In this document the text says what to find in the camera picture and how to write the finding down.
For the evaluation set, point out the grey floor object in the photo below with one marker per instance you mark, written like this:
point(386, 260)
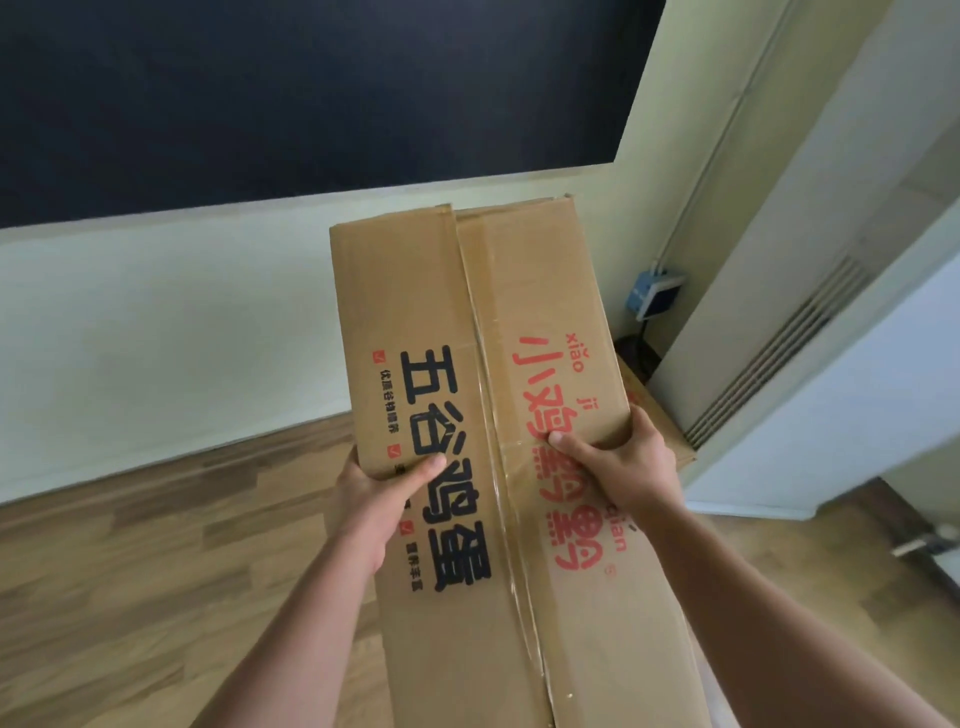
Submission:
point(926, 541)

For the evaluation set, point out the person's left forearm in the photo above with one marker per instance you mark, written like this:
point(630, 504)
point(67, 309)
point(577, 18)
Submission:
point(289, 637)

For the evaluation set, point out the printed brown cardboard box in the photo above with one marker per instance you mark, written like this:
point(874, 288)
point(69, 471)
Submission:
point(495, 465)

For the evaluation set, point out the person's right forearm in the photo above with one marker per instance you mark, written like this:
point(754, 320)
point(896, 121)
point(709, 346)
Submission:
point(780, 622)

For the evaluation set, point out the white standing air conditioner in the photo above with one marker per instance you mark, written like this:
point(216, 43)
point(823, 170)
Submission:
point(810, 300)

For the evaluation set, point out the white wall conduit pipe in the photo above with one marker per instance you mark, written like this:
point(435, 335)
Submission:
point(720, 142)

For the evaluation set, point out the person's right thumb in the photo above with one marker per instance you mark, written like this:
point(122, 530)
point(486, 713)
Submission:
point(576, 456)

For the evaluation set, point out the large black wall board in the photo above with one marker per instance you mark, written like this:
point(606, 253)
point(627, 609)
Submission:
point(300, 97)

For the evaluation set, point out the person's left hand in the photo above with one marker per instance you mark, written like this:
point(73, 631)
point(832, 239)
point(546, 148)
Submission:
point(367, 499)

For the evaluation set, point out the blue wall socket box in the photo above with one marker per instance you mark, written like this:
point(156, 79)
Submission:
point(654, 292)

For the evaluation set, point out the person's left thumb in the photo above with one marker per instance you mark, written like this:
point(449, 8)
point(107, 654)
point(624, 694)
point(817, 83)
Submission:
point(421, 469)

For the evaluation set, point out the person's right hand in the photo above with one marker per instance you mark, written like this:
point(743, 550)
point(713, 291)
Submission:
point(626, 466)

